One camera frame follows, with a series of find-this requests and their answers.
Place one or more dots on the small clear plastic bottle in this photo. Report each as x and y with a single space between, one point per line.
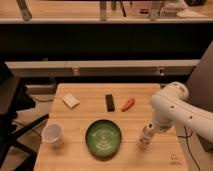
146 136

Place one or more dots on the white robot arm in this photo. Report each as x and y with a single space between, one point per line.
169 105

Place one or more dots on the green round plate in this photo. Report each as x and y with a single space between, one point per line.
103 138

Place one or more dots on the white sponge block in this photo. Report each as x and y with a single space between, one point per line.
70 100

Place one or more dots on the black rectangular bar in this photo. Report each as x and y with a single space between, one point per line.
110 102

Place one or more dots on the white plastic cup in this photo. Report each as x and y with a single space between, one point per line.
53 134

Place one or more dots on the grey metal rail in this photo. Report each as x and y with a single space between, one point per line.
102 68

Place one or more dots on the wooden shelf with items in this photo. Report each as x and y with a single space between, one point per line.
101 11

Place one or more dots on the orange carrot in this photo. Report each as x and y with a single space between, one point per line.
128 104

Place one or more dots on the black office chair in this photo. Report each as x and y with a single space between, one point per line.
13 97

